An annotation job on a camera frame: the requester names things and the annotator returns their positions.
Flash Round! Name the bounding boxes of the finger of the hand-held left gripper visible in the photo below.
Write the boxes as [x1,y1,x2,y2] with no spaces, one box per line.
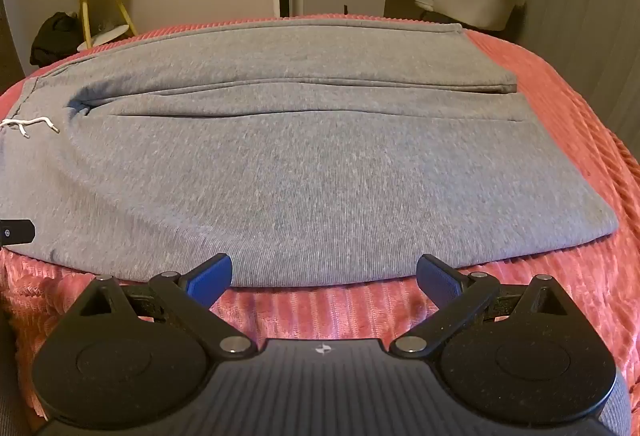
[0,219,36,247]

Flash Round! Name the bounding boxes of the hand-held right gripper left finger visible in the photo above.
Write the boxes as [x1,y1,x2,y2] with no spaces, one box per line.
[65,254,256,363]

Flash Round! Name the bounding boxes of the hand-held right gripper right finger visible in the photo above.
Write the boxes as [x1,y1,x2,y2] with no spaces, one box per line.
[389,254,583,362]

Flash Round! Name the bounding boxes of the grey pants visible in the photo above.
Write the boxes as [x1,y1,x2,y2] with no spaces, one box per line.
[0,20,618,289]

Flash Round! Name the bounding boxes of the black bag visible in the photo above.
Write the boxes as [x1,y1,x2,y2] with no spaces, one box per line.
[29,12,87,67]

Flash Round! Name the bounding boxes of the pink ribbed blanket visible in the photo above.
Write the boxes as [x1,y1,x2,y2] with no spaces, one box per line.
[0,13,640,422]

